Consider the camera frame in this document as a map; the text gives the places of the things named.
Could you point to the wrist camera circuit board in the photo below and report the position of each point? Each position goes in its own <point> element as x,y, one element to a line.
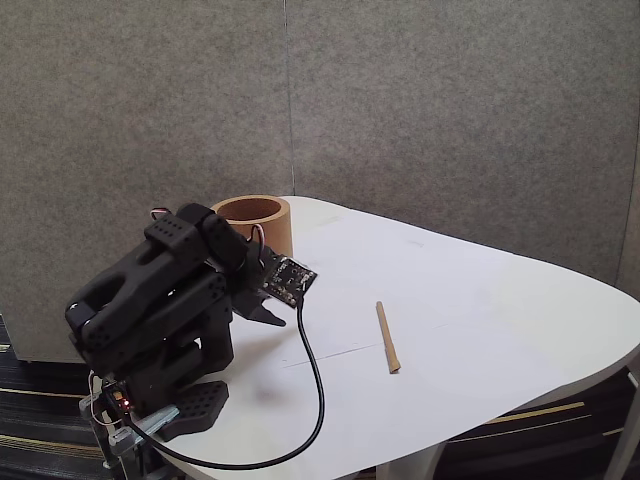
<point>290,280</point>

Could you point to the grey metal table clamp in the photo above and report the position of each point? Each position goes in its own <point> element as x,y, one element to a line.
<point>160,419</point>

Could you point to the white paper sheet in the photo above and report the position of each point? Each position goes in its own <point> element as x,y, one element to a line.
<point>360,300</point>

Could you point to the white table leg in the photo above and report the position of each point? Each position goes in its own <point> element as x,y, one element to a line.
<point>619,450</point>
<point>405,465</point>

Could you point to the tan wooden pen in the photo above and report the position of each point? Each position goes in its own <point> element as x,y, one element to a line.
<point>387,340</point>

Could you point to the brown cork pen holder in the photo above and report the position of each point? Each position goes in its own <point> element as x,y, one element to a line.
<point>277,225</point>

